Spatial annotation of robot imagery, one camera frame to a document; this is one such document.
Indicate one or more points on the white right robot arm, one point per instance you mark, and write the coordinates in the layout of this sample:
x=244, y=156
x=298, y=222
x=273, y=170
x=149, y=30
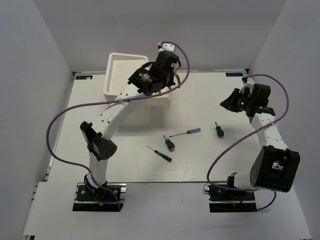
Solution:
x=276, y=165

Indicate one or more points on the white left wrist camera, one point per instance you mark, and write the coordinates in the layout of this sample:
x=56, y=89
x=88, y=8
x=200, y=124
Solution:
x=166, y=47

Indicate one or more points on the green stubby phillips screwdriver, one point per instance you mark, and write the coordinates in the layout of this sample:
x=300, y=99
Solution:
x=170, y=145

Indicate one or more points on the black precision screwdriver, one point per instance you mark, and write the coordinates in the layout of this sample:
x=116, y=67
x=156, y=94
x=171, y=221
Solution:
x=165, y=157

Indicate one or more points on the blue handled screwdriver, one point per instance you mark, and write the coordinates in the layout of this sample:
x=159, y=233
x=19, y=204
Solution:
x=191, y=131

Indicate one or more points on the yellow combination pliers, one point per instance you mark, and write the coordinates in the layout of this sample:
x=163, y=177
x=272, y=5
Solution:
x=177, y=78

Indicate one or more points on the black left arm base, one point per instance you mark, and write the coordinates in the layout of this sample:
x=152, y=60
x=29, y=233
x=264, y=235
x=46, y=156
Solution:
x=85, y=201

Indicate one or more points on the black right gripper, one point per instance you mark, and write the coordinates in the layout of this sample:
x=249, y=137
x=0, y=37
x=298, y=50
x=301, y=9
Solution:
x=229, y=103

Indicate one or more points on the blue right table label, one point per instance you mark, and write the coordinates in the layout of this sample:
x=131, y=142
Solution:
x=234, y=74

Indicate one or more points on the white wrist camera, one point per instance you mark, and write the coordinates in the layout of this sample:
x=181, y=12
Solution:
x=166, y=47
x=248, y=85

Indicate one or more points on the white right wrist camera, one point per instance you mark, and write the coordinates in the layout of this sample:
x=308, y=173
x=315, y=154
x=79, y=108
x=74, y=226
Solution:
x=248, y=85

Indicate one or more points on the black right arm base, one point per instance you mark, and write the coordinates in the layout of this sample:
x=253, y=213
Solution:
x=229, y=201

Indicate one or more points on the white drawer cabinet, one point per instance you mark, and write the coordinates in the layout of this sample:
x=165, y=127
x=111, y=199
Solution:
x=120, y=67

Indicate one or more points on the blue left table label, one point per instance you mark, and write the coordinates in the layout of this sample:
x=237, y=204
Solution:
x=83, y=77

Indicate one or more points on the white top drawer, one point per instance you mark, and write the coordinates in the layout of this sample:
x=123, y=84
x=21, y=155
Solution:
x=163, y=101

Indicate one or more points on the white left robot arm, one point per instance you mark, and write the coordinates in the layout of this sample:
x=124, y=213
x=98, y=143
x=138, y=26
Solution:
x=99, y=132

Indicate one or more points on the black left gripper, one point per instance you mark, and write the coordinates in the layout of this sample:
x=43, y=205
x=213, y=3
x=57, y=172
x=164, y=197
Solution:
x=171, y=82

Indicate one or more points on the blue table label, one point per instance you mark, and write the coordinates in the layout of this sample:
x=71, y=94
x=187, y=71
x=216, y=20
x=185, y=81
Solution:
x=83, y=77
x=234, y=74

